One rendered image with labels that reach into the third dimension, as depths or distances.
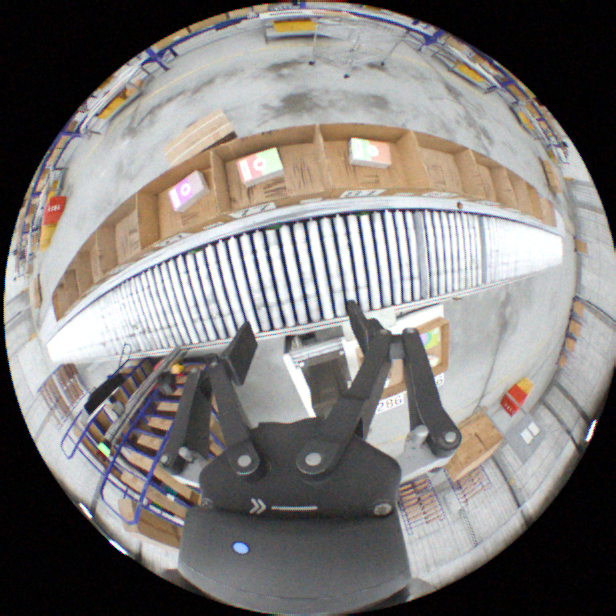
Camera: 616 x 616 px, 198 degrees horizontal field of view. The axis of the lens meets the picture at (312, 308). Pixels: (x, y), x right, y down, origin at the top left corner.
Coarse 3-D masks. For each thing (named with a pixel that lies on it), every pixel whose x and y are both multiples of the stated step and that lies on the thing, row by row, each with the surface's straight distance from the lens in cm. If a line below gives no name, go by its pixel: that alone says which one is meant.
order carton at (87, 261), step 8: (96, 232) 130; (88, 240) 147; (96, 240) 129; (80, 248) 156; (88, 248) 164; (96, 248) 159; (80, 256) 165; (88, 256) 169; (96, 256) 159; (80, 264) 164; (88, 264) 167; (96, 264) 159; (80, 272) 162; (88, 272) 165; (96, 272) 160; (80, 280) 161; (88, 280) 164; (96, 280) 161; (104, 280) 140; (80, 288) 159; (88, 288) 143
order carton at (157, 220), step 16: (192, 160) 89; (208, 160) 92; (160, 176) 95; (176, 176) 99; (208, 176) 97; (144, 192) 106; (160, 192) 111; (208, 192) 95; (144, 208) 102; (160, 208) 109; (192, 208) 97; (208, 208) 93; (144, 224) 99; (160, 224) 107; (176, 224) 100; (192, 224) 96; (208, 224) 83; (144, 240) 96; (160, 240) 85
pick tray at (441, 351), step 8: (432, 320) 129; (440, 320) 128; (424, 328) 122; (432, 328) 121; (440, 328) 137; (448, 328) 130; (440, 336) 140; (448, 336) 133; (440, 344) 144; (448, 344) 137; (432, 352) 142; (440, 352) 148; (448, 352) 140; (440, 360) 152; (448, 360) 144; (432, 368) 150; (440, 368) 150
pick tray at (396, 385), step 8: (360, 352) 110; (360, 360) 107; (400, 360) 130; (392, 368) 131; (400, 368) 134; (392, 376) 135; (400, 376) 139; (392, 384) 140; (400, 384) 141; (384, 392) 137; (392, 392) 137; (400, 392) 136
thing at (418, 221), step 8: (416, 216) 114; (416, 224) 115; (416, 232) 116; (424, 232) 110; (424, 240) 110; (424, 248) 111; (424, 256) 112; (424, 264) 114; (424, 272) 115; (424, 280) 116; (424, 288) 118; (424, 296) 119
